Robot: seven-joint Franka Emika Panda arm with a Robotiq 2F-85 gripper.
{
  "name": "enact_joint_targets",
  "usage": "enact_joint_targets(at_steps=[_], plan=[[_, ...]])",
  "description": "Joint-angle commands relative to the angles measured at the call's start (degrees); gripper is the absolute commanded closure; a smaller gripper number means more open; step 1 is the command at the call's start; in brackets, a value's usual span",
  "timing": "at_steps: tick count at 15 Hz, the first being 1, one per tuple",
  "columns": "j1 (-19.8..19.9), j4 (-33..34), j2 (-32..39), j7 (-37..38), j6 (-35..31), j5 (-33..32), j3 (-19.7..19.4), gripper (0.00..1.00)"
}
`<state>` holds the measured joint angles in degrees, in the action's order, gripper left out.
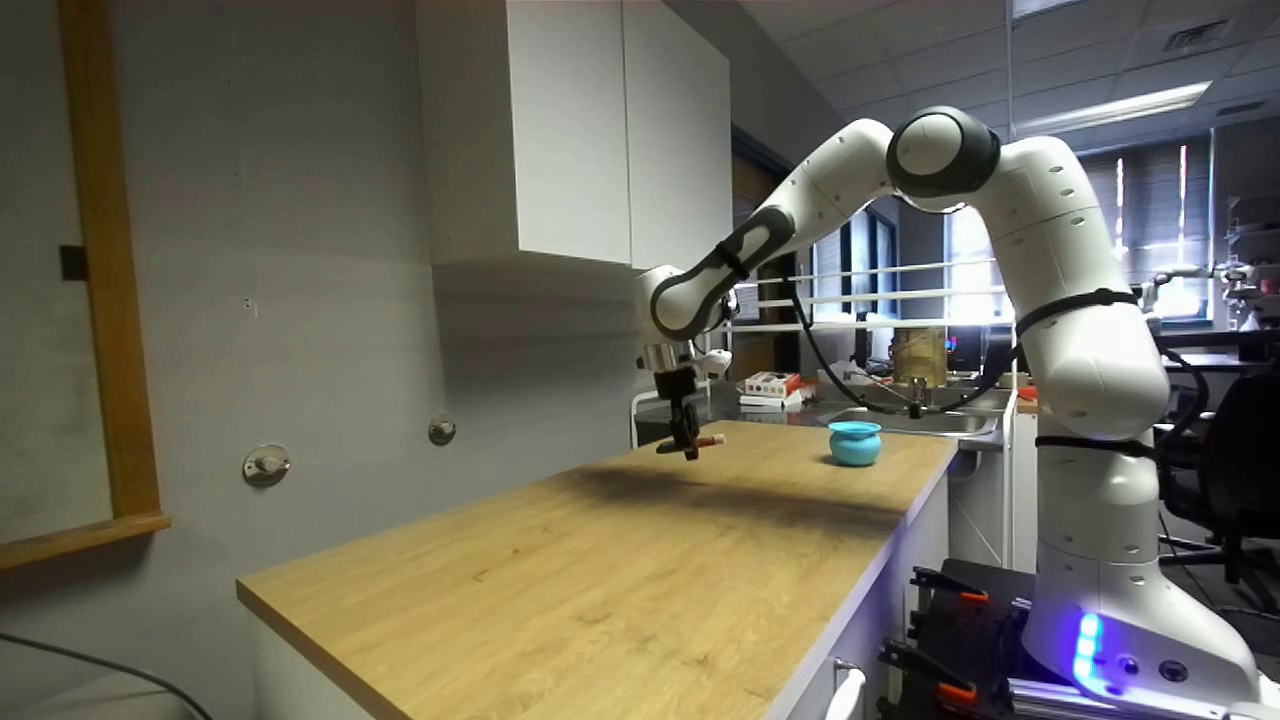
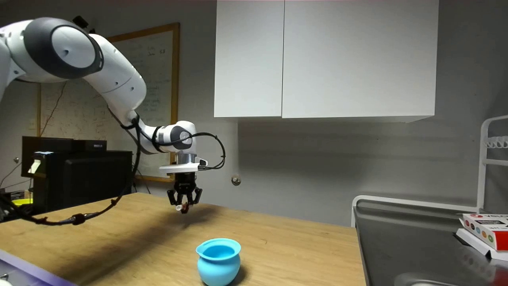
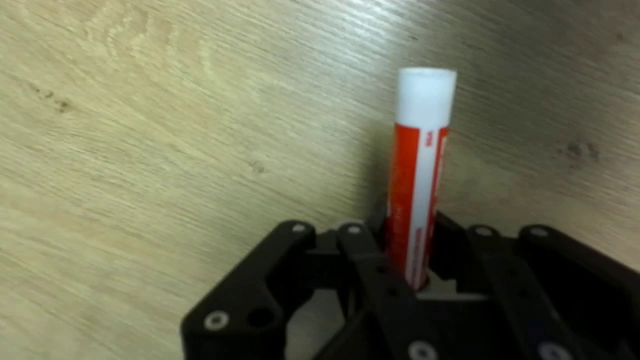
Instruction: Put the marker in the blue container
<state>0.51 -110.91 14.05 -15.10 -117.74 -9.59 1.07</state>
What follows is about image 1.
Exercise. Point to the wooden frame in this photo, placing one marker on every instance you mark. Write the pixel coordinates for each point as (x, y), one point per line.
(110, 300)

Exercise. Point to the white wall cabinet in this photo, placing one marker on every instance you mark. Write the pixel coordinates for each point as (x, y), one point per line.
(570, 130)

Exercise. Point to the round metal wall fitting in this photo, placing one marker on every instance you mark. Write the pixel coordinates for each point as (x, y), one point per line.
(266, 465)
(442, 430)

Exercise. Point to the blue container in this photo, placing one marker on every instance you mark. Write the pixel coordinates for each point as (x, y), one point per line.
(855, 445)

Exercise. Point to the window with blinds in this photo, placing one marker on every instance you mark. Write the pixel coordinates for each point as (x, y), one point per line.
(1150, 220)

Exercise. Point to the black clamp orange trigger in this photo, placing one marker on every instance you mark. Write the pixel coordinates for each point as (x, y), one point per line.
(945, 583)
(925, 672)

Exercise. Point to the white rail rack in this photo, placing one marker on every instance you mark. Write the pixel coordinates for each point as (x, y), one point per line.
(880, 297)

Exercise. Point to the ceiling light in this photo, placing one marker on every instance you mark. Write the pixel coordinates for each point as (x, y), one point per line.
(1115, 108)

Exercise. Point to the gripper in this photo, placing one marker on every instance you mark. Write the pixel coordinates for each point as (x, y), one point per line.
(677, 385)

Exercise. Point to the black office chair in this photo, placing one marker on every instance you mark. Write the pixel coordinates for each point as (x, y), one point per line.
(1240, 470)

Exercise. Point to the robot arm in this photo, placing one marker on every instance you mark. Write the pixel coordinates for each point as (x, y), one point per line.
(1080, 330)

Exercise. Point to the stack of boxes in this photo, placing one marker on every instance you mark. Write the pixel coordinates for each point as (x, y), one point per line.
(772, 388)

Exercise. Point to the yellowish jar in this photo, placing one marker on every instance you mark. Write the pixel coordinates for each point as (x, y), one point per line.
(920, 358)

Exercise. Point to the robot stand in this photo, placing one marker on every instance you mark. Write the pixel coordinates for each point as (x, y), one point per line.
(985, 640)

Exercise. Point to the ceiling vent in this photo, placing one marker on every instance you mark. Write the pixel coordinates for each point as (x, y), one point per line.
(1197, 34)

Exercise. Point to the steel sink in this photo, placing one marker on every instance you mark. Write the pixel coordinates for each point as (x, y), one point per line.
(940, 420)

